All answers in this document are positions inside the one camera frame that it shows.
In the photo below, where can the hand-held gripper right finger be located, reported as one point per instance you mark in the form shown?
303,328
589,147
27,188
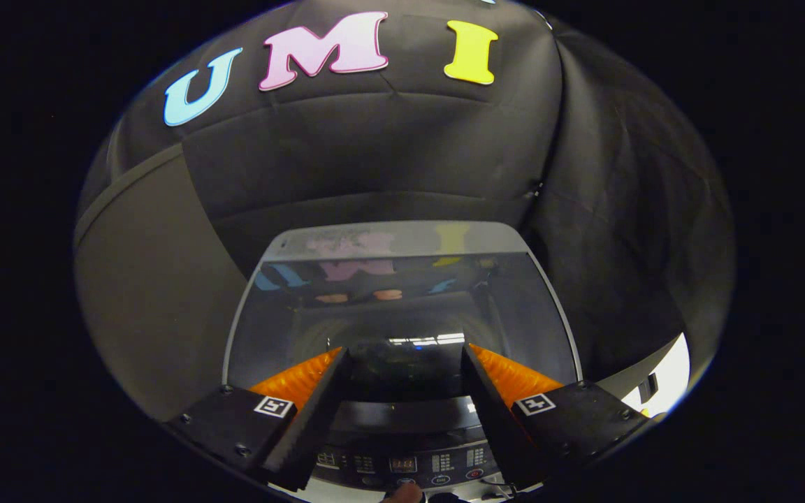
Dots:
500,426

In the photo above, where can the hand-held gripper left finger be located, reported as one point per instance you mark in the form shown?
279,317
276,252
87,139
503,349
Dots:
318,419

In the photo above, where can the grey washing machine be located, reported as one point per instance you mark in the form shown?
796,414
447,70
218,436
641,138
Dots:
402,447

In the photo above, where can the white card with yellow label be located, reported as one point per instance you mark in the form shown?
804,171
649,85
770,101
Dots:
671,370

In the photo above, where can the grey table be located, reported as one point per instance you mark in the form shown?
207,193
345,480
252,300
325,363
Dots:
158,293

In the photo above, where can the black backdrop cloth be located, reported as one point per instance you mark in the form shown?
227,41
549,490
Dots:
374,154

